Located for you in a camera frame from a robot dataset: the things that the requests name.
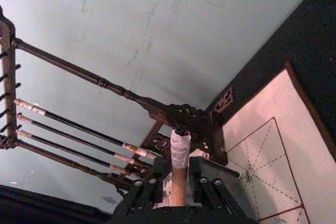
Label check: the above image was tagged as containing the black rectangular ink box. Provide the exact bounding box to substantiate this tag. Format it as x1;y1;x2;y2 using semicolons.
201;157;260;222

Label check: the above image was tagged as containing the wooden brush with taped end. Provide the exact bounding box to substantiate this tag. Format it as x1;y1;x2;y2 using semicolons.
170;126;192;207

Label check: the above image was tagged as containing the dark carved wooden brush rack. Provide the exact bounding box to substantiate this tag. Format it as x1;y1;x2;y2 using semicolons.
0;5;229;199

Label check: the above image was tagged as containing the small brown carved block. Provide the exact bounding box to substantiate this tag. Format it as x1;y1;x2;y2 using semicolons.
213;87;235;112

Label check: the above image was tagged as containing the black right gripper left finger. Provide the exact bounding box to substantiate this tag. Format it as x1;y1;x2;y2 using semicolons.
114;157;166;216

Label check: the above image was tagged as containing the black brush with white ends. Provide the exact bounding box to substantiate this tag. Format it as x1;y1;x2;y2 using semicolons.
15;129;144;177
15;113;151;170
13;98;159;160

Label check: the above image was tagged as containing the white mat with red grid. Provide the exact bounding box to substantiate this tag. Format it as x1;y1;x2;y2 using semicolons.
219;60;336;224

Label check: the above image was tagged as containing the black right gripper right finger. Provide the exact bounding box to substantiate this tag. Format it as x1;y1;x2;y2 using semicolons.
188;156;232;214

